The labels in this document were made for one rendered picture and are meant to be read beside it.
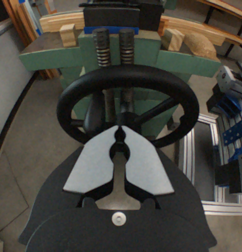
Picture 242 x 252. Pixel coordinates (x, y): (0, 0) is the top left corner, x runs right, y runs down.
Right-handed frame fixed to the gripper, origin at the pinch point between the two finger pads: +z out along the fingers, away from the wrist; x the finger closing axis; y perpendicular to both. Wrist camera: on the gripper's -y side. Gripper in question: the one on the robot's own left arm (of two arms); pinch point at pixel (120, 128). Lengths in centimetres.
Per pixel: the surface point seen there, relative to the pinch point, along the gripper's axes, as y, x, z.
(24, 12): -65, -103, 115
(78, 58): -7.4, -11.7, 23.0
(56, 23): -20.5, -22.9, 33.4
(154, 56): -8.0, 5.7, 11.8
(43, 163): 74, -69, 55
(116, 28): -12.0, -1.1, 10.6
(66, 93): -2.5, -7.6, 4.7
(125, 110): 3.2, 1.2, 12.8
